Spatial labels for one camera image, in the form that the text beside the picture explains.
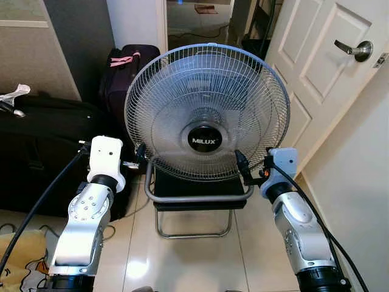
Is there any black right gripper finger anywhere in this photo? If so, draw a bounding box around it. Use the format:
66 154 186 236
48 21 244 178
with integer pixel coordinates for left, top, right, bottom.
234 149 252 184

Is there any black seat metal chair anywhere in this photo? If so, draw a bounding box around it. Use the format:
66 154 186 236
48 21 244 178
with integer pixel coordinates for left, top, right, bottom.
144 161 256 239

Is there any silver door latch plate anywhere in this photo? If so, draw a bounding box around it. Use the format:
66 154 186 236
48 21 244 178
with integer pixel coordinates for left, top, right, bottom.
373 53 389 69

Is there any purple suitcase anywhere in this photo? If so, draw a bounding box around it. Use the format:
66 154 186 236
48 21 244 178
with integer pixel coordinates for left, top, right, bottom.
99 44 162 125

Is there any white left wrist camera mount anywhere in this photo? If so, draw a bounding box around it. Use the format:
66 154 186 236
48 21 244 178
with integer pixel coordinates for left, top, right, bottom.
87 136 126 193

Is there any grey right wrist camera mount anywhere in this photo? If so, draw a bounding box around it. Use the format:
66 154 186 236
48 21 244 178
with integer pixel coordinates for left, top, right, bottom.
261 148 298 198

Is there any silver lever door handle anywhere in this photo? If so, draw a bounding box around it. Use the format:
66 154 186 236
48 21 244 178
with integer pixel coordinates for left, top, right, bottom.
334 40 374 63

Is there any white crumpled paper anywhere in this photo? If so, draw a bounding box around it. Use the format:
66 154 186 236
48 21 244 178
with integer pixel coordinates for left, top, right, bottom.
0 83 31 104

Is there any small red floor item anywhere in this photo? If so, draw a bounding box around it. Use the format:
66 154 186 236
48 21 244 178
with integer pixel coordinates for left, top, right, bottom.
194 4 218 15

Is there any white panel door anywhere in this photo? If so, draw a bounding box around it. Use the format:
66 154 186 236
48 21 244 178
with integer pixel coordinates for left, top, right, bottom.
264 0 389 175

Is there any grey MILUX table fan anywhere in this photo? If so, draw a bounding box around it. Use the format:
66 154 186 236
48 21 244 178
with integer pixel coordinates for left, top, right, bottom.
124 43 291 183

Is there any black metal rack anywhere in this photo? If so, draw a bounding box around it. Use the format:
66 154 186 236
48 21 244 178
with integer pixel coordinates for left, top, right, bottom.
242 0 281 59

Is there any large black suitcase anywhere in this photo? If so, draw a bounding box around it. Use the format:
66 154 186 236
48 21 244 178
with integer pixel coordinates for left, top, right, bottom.
0 93 139 221

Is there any pink ribbon tag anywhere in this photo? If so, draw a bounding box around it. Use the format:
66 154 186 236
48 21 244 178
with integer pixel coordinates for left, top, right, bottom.
109 53 142 68

